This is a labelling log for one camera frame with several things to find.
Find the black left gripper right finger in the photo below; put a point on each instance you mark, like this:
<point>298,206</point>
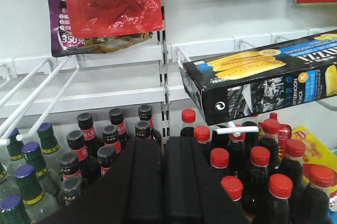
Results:
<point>192,193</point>

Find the red seasoning sachet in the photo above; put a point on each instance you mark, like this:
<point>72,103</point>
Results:
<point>284,134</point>

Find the yellow snack sachet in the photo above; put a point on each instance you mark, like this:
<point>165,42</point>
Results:
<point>316,153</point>

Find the red pickled vegetable pouch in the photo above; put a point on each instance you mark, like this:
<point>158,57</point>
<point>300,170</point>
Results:
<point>101,18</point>

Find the black Franzzi cookie box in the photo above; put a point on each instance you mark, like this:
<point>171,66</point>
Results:
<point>258,80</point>

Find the purple snack pouch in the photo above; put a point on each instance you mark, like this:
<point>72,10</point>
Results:
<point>64,43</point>

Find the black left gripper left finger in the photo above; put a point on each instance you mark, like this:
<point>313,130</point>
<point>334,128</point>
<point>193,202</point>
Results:
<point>130,192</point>

